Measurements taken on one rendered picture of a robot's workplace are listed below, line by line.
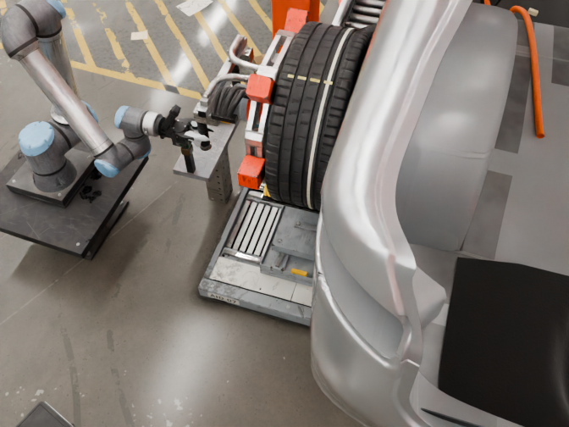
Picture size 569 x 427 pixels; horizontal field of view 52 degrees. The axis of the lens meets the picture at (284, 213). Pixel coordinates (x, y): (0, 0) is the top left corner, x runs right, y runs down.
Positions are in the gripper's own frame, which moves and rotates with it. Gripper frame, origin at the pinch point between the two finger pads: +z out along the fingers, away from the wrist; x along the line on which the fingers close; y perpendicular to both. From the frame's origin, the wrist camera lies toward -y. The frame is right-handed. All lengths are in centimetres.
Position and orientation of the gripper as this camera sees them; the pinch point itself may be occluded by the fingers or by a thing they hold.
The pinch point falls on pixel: (207, 133)
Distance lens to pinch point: 216.5
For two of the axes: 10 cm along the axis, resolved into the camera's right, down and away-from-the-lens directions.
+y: 0.1, 5.8, 8.1
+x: -3.0, 7.8, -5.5
